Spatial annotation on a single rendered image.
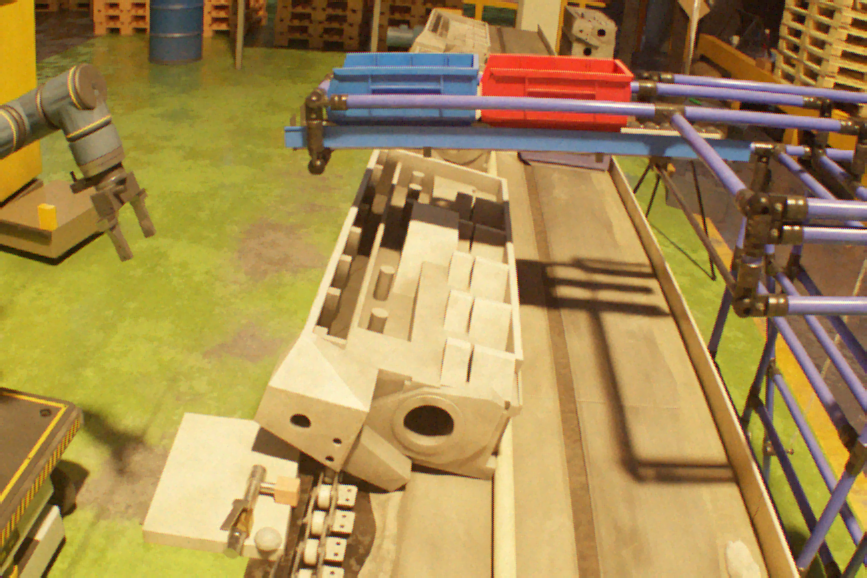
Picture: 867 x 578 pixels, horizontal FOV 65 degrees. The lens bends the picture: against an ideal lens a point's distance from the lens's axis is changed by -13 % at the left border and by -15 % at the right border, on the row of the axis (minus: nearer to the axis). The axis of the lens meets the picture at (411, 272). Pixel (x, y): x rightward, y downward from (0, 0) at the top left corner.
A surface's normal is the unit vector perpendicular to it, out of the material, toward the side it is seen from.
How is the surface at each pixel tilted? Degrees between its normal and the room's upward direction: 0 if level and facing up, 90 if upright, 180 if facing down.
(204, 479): 0
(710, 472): 1
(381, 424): 90
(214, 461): 0
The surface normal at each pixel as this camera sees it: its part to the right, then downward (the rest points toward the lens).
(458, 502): 0.09, -0.89
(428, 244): 0.13, -0.30
